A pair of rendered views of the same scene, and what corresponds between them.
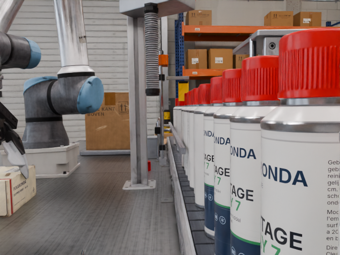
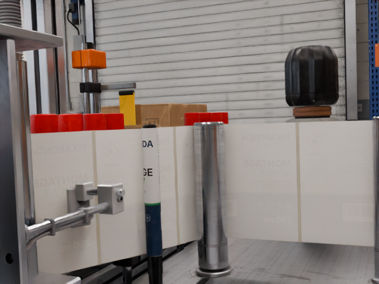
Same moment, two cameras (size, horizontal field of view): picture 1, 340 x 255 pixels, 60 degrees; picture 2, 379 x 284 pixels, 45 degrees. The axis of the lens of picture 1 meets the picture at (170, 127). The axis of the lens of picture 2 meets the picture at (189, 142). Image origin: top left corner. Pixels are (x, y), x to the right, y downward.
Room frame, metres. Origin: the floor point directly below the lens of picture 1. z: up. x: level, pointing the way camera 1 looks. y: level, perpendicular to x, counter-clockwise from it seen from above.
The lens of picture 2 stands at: (0.22, -0.47, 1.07)
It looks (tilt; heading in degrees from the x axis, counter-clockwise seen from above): 3 degrees down; 26
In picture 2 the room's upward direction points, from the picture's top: 2 degrees counter-clockwise
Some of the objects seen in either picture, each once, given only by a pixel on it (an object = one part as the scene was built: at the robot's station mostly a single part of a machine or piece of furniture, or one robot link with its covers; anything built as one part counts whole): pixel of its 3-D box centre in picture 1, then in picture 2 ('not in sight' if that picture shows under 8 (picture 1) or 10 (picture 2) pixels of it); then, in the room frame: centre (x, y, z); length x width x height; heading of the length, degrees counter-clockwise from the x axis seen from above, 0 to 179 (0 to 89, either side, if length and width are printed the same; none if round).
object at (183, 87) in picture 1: (183, 90); (127, 107); (0.87, -0.04, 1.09); 0.03 x 0.01 x 0.06; 92
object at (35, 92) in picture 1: (44, 97); not in sight; (1.01, 0.42, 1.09); 0.13 x 0.12 x 0.14; 75
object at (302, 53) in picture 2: not in sight; (312, 141); (0.95, -0.33, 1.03); 0.09 x 0.09 x 0.30
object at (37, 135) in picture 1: (45, 132); not in sight; (1.01, 0.42, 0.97); 0.15 x 0.15 x 0.10
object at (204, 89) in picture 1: (209, 145); not in sight; (0.50, -0.07, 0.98); 0.05 x 0.05 x 0.20
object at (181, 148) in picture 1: (173, 130); not in sight; (1.16, -0.01, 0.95); 1.07 x 0.01 x 0.01; 2
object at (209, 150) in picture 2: not in sight; (211, 197); (0.74, -0.25, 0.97); 0.05 x 0.05 x 0.19
